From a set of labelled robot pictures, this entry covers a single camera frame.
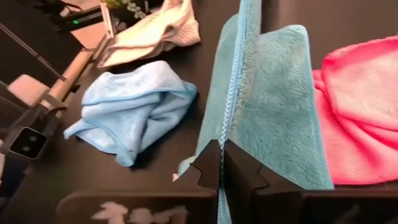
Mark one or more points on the small potted plant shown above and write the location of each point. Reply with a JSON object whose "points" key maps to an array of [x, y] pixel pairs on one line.
{"points": [[133, 6]]}

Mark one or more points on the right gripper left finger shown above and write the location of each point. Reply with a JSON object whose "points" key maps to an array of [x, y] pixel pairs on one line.
{"points": [[208, 168]]}

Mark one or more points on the light blue microfiber towel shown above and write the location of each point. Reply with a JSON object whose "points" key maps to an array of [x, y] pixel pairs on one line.
{"points": [[130, 105]]}

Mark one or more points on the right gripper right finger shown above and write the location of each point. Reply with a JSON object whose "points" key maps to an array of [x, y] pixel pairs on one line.
{"points": [[248, 186]]}

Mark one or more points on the teal microfiber towel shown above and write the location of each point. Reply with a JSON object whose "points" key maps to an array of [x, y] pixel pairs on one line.
{"points": [[273, 109]]}

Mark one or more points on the black device with green light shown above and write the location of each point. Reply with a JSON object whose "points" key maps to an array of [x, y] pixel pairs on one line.
{"points": [[81, 20]]}

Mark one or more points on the white microfiber towel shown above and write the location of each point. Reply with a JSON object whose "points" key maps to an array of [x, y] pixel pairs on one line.
{"points": [[155, 34]]}

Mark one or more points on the pink microfiber towel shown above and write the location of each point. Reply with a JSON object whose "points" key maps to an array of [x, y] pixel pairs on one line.
{"points": [[357, 109]]}

